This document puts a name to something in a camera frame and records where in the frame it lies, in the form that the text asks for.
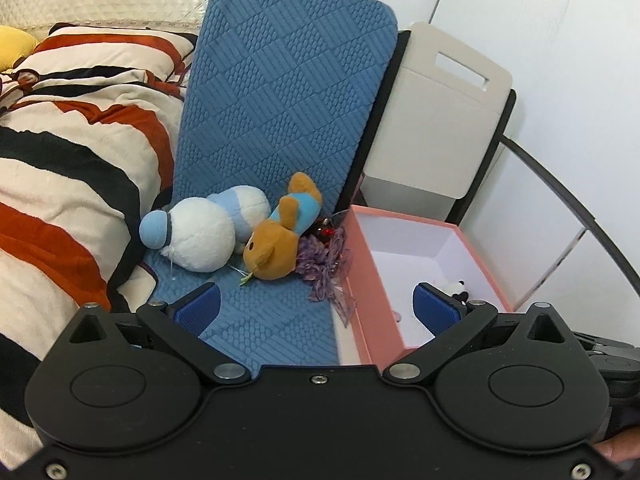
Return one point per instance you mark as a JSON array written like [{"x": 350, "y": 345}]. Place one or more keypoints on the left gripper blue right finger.
[{"x": 436, "y": 311}]

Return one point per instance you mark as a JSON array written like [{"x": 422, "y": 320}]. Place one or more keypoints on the red and black small toy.
[{"x": 327, "y": 230}]

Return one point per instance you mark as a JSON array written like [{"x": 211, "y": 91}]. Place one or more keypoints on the clear suction cup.
[{"x": 172, "y": 271}]

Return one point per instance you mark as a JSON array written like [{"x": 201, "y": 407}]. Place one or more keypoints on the person right hand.
[{"x": 625, "y": 446}]

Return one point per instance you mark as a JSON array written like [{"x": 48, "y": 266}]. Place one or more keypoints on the small panda plush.
[{"x": 456, "y": 290}]

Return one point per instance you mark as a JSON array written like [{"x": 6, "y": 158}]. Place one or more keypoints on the yellow plush pillow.
[{"x": 14, "y": 45}]

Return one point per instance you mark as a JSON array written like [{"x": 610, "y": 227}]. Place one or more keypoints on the beige chair backrest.
[{"x": 446, "y": 110}]

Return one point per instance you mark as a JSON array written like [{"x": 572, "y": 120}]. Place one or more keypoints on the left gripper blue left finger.
[{"x": 198, "y": 309}]

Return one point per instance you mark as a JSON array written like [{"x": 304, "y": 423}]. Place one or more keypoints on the purple floral scarf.
[{"x": 324, "y": 270}]

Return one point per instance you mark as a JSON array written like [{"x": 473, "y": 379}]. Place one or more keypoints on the striped fleece blanket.
[{"x": 90, "y": 120}]

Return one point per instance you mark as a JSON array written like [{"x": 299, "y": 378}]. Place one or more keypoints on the pink storage box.
[{"x": 388, "y": 255}]

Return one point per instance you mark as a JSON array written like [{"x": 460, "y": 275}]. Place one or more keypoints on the white and blue duck plush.
[{"x": 201, "y": 234}]

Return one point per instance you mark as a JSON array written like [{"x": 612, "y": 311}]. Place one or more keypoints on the blue quilted mat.
[{"x": 276, "y": 87}]

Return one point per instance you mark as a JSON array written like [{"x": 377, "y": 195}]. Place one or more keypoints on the brown bear plush blue shirt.
[{"x": 271, "y": 251}]

